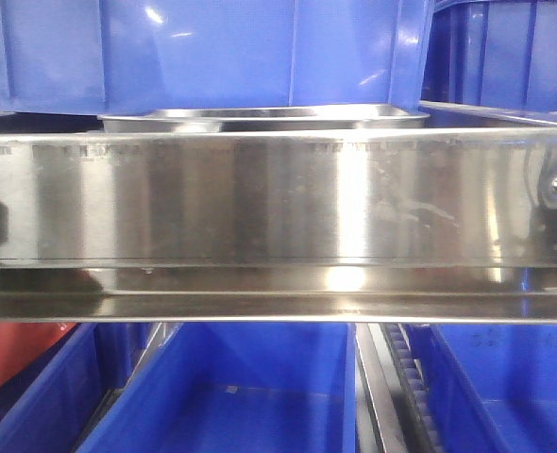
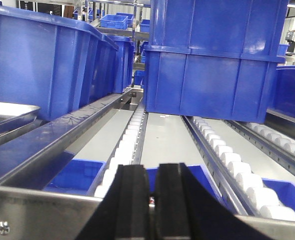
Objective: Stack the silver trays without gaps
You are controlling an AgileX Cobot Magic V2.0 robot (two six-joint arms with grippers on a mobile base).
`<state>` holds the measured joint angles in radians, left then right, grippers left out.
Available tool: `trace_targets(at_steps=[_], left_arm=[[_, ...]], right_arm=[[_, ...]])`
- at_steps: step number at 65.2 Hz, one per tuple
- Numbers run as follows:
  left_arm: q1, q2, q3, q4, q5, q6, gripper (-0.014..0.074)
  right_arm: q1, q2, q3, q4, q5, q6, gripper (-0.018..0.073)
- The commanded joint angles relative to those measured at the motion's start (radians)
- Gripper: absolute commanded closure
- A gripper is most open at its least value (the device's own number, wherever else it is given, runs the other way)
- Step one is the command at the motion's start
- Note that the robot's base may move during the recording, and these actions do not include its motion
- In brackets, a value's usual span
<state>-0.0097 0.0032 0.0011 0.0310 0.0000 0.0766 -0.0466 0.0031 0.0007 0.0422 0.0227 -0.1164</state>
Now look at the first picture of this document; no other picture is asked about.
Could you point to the large silver metal tray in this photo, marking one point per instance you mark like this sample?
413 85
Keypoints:
323 117

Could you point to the blue bin upper right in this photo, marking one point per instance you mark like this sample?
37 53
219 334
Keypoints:
500 54

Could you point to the red object lower left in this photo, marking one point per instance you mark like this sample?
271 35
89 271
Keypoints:
22 343

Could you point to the blue bin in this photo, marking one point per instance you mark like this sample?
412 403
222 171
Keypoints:
131 57
500 54
55 408
490 388
239 387

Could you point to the roller conveyor track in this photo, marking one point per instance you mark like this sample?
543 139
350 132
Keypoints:
392 413

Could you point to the blue bin lower centre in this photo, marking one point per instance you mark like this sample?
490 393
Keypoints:
239 387

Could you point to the blue bin upper centre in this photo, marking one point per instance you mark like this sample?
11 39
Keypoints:
131 57

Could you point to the stainless steel shelf rail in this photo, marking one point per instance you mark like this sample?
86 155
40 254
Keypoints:
405 225

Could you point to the blue bin lower right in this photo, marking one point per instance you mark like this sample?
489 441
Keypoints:
490 388

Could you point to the blue bin lower left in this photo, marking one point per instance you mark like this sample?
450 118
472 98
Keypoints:
55 408

